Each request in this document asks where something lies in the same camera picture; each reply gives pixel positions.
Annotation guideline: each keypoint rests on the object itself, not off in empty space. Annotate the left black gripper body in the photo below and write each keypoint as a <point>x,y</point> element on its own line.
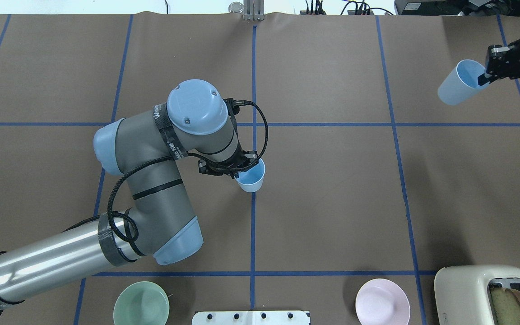
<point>240,160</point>

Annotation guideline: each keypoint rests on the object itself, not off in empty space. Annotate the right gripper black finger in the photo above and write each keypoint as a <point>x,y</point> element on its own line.
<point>483,79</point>

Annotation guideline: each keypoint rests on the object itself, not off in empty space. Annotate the light blue cup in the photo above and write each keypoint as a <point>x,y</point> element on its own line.
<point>252,180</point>
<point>462,83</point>

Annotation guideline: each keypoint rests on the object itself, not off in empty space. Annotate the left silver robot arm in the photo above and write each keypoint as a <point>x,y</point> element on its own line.
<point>148,210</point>

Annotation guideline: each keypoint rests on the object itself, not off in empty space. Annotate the green bowl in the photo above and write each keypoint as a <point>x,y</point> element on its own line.
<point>142,303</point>

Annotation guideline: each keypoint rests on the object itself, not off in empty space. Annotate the pink bowl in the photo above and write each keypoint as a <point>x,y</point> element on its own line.
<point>382,302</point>

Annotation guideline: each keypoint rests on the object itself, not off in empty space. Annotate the cream toaster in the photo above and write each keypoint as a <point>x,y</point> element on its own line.
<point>462,294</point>

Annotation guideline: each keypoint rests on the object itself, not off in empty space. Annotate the bread slice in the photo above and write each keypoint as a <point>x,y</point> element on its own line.
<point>505,304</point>

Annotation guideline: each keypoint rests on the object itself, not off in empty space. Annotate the aluminium frame post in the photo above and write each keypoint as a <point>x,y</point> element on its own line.
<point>253,10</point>

